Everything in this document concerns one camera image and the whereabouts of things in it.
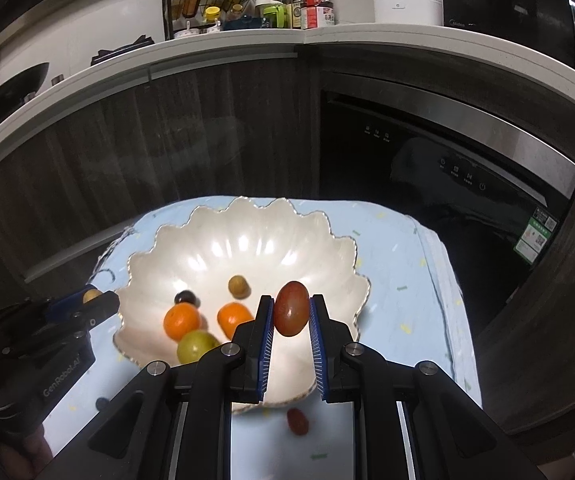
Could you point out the white rice cooker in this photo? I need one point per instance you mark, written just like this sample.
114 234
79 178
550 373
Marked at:
407 7

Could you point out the yellow lid jar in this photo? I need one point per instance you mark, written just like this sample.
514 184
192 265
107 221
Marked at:
212 12

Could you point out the dark sauce bottle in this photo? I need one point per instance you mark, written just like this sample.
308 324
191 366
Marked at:
295 7

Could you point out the green label sticker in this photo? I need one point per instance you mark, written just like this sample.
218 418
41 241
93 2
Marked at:
535 240

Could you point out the white scalloped bowl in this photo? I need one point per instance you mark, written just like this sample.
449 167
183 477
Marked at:
247 250

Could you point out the dark teal dish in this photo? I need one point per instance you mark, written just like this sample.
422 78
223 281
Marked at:
242 23

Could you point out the light blue speckled tablecloth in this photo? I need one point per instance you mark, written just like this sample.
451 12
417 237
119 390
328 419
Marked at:
392 270

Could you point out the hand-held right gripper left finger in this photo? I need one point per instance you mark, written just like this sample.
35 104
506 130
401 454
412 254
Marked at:
266 350

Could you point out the red cherry tomato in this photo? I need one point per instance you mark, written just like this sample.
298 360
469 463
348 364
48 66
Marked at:
291 310
297 421

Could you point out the round green fruit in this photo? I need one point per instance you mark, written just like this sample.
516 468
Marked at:
195 347

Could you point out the white kitchen countertop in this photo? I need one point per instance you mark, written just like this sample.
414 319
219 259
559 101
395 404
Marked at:
367 35

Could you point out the black built-in dishwasher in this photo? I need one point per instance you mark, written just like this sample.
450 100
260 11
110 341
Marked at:
417 170

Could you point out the black wok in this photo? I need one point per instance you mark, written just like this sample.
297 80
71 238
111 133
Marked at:
17 87

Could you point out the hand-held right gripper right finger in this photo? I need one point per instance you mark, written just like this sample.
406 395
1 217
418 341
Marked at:
317 355

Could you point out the small orange mandarin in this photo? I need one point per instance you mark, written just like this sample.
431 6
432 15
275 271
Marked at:
181 321
232 320

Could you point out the black microwave oven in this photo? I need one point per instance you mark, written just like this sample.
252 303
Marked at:
507 0

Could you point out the small yellow-brown fruit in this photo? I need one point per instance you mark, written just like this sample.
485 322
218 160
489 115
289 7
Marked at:
238 285

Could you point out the black stove grate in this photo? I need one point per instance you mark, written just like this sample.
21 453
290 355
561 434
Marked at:
122 50

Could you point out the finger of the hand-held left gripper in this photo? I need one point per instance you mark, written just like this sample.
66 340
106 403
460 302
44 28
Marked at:
65 304
105 305

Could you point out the dark wood cabinet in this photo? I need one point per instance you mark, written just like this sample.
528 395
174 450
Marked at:
92 170

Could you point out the small yellow fruit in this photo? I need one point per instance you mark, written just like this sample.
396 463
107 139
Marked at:
91 295

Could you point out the green plastic container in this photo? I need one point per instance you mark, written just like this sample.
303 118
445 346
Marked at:
273 16

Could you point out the dark purple grape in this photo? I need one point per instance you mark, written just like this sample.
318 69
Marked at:
185 297

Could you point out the dark blueberry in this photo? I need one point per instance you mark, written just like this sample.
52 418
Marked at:
101 403

